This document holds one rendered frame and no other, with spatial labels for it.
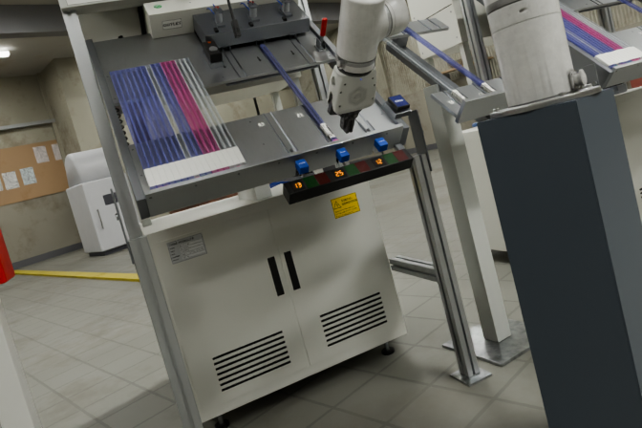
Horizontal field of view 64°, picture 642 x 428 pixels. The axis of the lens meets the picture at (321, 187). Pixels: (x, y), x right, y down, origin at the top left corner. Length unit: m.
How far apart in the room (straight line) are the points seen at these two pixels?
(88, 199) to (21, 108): 3.44
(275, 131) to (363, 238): 0.51
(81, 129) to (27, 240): 2.20
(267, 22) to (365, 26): 0.69
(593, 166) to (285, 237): 0.92
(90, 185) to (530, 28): 7.25
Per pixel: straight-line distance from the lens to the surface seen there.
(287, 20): 1.69
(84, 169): 8.01
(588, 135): 0.95
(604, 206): 0.97
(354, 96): 1.13
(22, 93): 10.91
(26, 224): 10.53
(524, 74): 0.98
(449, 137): 1.58
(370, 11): 1.02
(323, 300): 1.63
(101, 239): 7.86
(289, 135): 1.32
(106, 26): 1.90
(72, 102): 10.04
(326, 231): 1.60
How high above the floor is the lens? 0.74
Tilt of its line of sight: 5 degrees down
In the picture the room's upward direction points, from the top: 15 degrees counter-clockwise
